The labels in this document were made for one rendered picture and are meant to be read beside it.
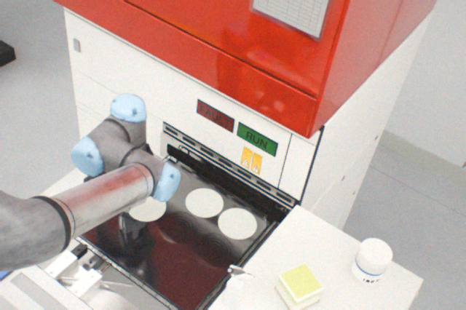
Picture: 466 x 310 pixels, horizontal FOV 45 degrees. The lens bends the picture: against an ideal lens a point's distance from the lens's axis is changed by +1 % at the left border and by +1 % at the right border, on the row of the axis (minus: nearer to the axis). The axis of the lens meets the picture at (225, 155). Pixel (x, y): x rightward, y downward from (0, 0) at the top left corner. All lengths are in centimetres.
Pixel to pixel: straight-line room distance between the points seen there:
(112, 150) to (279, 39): 40
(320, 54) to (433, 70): 178
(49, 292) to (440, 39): 207
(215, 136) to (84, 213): 65
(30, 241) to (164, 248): 63
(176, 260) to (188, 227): 10
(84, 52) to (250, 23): 68
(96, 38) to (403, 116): 184
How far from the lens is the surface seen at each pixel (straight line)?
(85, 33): 167
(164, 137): 162
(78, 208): 91
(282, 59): 117
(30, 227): 83
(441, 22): 276
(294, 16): 111
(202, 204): 150
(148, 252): 141
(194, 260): 140
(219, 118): 144
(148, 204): 149
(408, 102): 300
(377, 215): 283
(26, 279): 133
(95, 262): 146
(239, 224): 147
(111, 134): 118
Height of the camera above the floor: 206
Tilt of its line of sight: 45 degrees down
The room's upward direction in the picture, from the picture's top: 8 degrees clockwise
